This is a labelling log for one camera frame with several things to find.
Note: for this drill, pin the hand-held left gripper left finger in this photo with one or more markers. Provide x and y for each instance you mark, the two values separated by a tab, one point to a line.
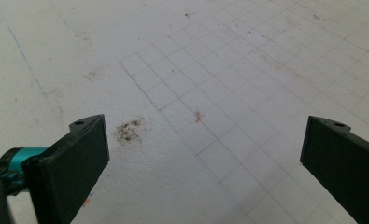
67	168

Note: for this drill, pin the white foam mat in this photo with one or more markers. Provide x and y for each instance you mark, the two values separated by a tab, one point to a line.
204	62

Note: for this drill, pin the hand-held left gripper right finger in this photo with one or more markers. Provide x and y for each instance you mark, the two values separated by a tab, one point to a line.
344	161

